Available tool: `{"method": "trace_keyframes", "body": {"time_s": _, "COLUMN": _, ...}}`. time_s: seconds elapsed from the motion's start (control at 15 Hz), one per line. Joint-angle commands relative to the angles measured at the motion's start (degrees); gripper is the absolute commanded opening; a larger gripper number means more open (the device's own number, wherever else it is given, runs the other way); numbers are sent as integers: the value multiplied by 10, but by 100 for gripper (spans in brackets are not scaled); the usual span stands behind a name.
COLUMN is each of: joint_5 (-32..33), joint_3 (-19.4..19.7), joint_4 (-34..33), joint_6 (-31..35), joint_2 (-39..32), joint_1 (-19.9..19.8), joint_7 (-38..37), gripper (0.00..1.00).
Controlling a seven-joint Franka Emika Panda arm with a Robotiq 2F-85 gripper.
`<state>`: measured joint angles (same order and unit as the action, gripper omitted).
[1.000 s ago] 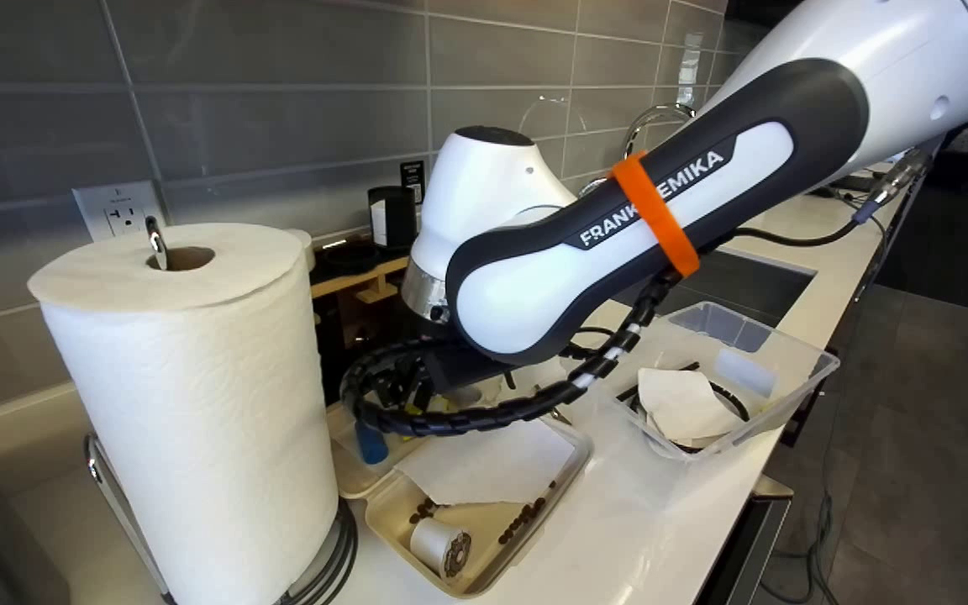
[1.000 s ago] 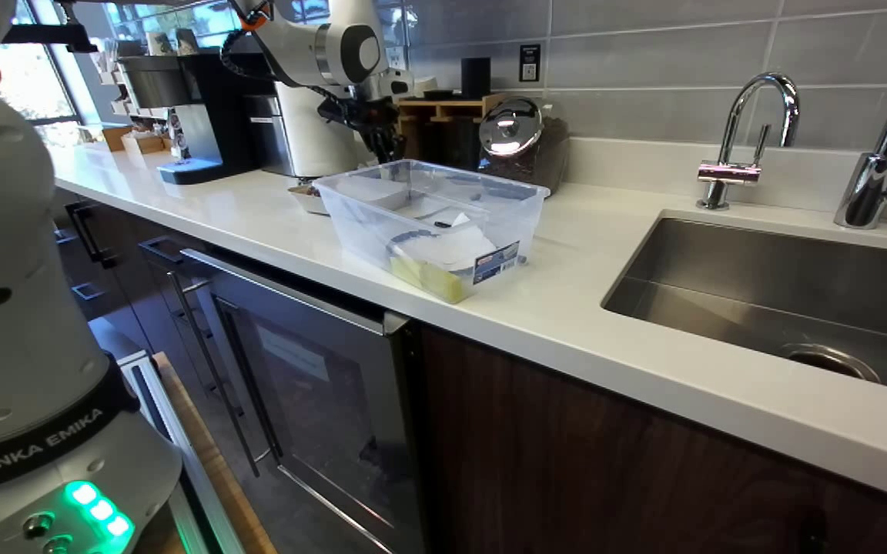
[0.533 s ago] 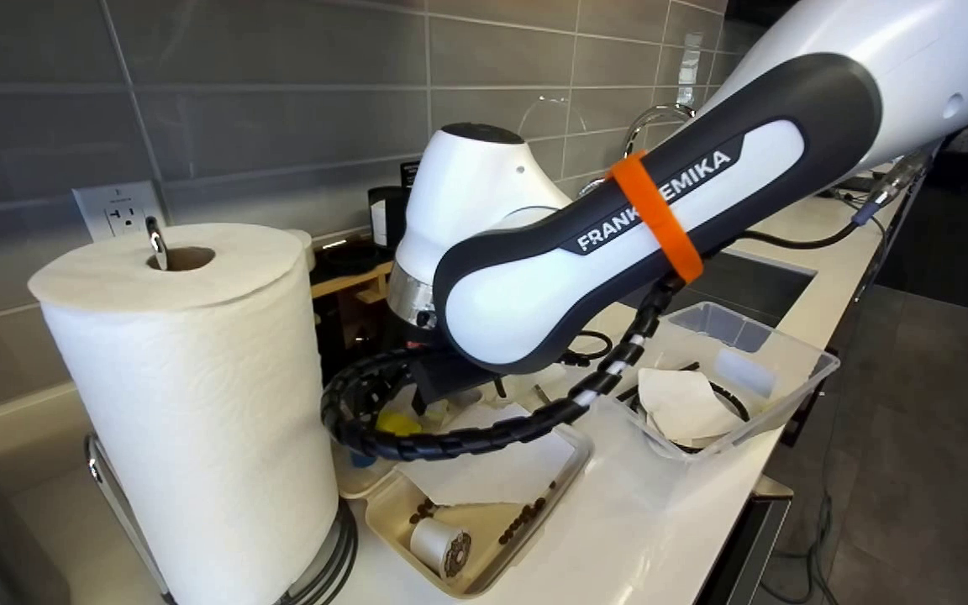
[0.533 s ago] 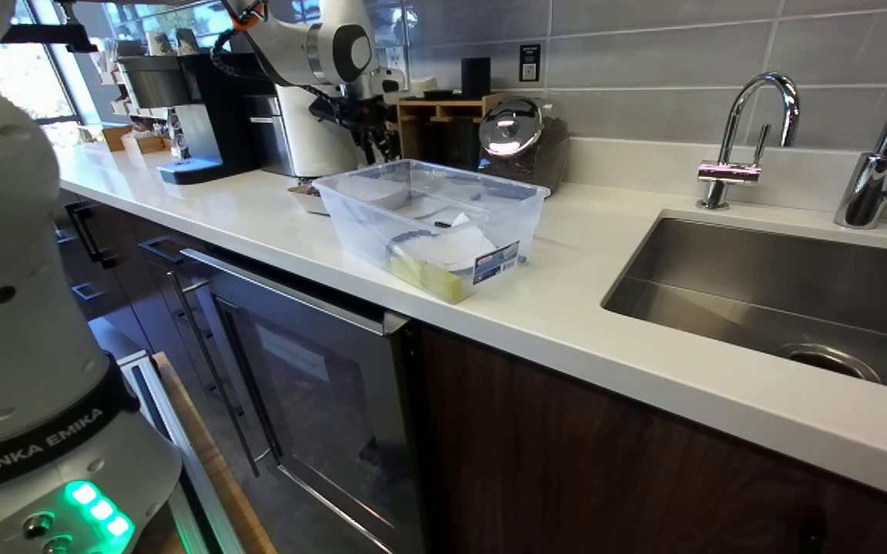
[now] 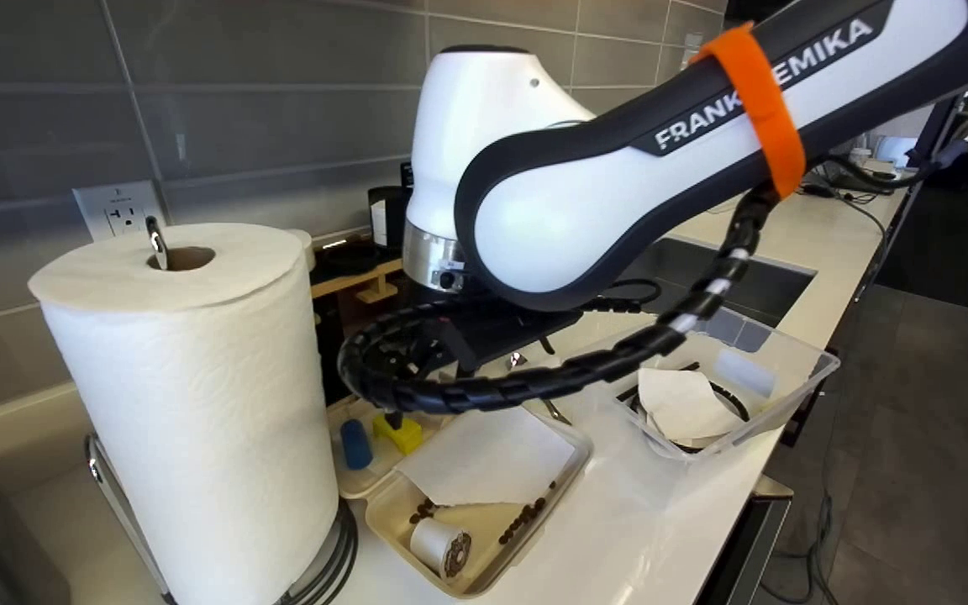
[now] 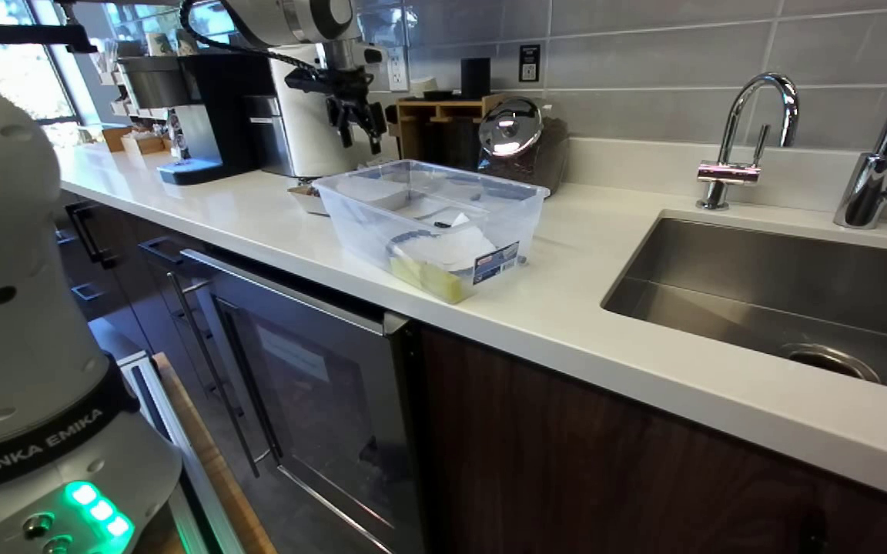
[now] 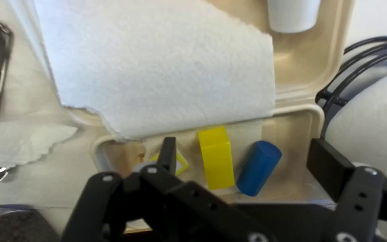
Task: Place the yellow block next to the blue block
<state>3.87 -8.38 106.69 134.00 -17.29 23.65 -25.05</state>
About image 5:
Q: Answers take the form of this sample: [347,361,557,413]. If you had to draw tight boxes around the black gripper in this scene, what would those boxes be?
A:
[386,289,560,438]

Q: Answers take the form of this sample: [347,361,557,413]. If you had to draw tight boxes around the yellow block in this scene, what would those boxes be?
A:
[373,408,433,457]

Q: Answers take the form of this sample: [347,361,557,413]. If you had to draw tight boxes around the blue block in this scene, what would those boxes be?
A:
[337,413,381,473]

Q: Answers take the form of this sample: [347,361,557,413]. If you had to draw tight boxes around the shallow white tray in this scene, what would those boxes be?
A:
[321,393,442,505]

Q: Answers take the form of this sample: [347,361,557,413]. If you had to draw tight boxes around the white paper sheet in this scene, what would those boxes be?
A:
[396,403,581,509]

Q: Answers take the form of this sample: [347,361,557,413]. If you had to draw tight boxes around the small white tape roll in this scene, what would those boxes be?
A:
[404,509,477,582]

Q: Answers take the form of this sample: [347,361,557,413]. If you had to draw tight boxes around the wooden countertop rack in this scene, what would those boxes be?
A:
[307,225,410,329]

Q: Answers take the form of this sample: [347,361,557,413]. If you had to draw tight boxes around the metal paper towel holder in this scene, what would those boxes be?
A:
[79,211,364,605]

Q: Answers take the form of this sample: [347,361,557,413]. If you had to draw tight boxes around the small black parts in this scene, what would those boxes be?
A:
[498,476,560,548]

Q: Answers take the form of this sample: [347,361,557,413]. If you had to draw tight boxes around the white paper towel roll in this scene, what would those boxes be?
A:
[27,217,343,605]

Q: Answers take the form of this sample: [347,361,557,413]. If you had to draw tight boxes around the clear plastic storage container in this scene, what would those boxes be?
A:
[615,301,844,463]

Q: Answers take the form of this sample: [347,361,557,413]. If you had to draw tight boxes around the black cable conduit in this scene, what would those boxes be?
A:
[337,184,781,416]

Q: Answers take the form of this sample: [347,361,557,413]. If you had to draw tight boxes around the wall power outlet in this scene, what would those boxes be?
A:
[68,178,170,241]

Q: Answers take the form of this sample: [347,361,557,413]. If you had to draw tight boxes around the orange velcro strap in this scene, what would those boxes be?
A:
[688,20,809,206]

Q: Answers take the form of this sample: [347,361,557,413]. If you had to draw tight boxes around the black cable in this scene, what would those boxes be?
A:
[803,150,922,241]

